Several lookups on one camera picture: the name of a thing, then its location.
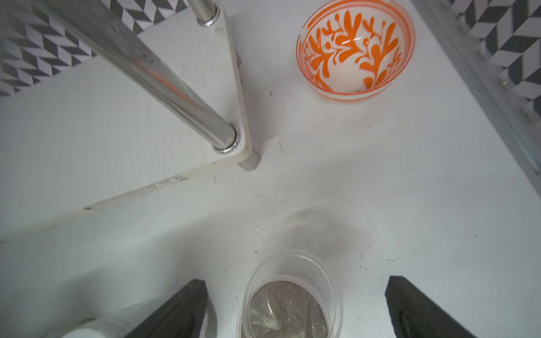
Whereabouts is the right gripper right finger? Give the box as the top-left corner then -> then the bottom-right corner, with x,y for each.
385,275 -> 473,338

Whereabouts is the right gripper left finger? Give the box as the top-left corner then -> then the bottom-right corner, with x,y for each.
126,279 -> 209,338

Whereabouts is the white two-tier shelf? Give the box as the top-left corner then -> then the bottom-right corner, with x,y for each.
1,1 -> 259,241

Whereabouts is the right corner aluminium post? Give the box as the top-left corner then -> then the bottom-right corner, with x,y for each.
413,1 -> 540,194

